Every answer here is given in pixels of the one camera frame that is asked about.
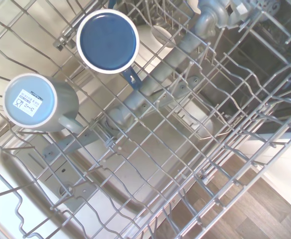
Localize grey ceramic mug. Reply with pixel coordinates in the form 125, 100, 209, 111
2, 73, 84, 133

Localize stainless dishwasher door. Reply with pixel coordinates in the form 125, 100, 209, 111
0, 44, 226, 239

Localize dark blue mug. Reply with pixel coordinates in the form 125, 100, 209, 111
76, 9, 144, 90

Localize built-in dishwasher body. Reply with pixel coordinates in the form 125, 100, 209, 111
197, 0, 291, 136

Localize white cup in lower rack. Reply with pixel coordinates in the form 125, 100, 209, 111
135, 23, 178, 60

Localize grey wire upper dish rack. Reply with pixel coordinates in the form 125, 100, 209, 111
0, 0, 291, 239

